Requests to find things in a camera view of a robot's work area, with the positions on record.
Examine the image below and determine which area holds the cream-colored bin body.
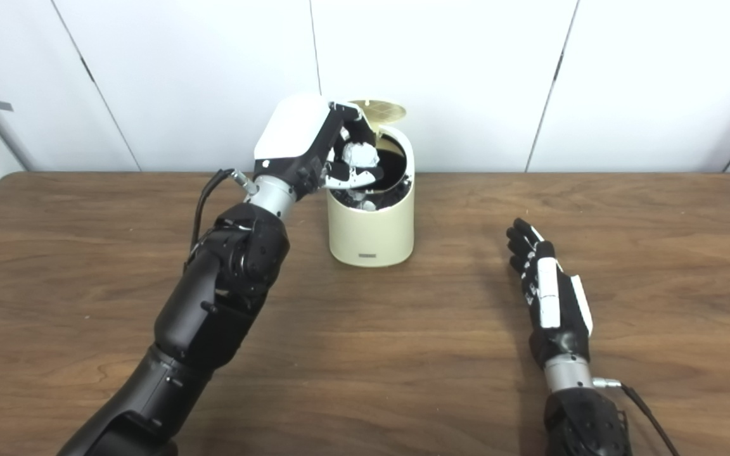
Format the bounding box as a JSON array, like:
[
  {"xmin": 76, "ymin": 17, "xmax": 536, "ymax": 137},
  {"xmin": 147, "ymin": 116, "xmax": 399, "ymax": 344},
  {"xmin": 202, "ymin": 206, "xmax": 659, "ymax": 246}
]
[{"xmin": 328, "ymin": 123, "xmax": 416, "ymax": 267}]

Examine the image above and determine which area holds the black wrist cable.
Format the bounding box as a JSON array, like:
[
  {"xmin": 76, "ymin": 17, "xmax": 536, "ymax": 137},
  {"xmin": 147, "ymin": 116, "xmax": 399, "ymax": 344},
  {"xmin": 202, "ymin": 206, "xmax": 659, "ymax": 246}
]
[
  {"xmin": 593, "ymin": 376, "xmax": 679, "ymax": 456},
  {"xmin": 184, "ymin": 168, "xmax": 258, "ymax": 273}
]

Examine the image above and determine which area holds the cream round bin lid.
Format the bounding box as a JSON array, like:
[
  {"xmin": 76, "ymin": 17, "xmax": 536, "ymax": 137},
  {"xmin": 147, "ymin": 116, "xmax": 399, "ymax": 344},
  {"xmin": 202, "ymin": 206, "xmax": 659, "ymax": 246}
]
[{"xmin": 347, "ymin": 99, "xmax": 407, "ymax": 137}]

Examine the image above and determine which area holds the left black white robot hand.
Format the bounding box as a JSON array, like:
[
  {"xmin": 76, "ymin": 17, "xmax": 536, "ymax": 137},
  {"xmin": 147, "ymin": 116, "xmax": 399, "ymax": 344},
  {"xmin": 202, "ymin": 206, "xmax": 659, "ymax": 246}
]
[{"xmin": 253, "ymin": 94, "xmax": 386, "ymax": 202}]

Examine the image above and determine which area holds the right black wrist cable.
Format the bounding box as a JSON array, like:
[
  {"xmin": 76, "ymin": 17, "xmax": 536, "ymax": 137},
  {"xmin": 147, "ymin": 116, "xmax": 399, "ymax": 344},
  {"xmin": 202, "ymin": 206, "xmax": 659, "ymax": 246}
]
[{"xmin": 593, "ymin": 376, "xmax": 679, "ymax": 456}]

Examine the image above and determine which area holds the white paper ball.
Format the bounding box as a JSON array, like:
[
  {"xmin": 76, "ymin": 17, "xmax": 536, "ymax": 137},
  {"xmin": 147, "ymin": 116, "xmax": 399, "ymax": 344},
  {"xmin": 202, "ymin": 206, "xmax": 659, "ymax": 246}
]
[{"xmin": 338, "ymin": 141, "xmax": 381, "ymax": 170}]

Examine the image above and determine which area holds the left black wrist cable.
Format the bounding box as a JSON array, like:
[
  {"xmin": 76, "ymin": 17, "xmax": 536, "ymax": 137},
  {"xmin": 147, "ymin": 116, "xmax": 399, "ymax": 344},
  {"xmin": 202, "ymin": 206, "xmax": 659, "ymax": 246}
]
[{"xmin": 184, "ymin": 168, "xmax": 258, "ymax": 273}]

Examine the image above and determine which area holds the black bin liner bag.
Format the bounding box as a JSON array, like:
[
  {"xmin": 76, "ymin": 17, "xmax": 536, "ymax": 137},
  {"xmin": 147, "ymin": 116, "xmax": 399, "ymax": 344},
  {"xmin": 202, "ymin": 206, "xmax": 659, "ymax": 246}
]
[{"xmin": 333, "ymin": 136, "xmax": 411, "ymax": 212}]

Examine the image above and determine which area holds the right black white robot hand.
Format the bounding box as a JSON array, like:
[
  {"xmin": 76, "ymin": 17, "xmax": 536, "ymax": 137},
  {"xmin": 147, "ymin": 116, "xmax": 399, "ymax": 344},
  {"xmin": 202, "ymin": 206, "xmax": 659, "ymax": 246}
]
[{"xmin": 506, "ymin": 218, "xmax": 594, "ymax": 370}]

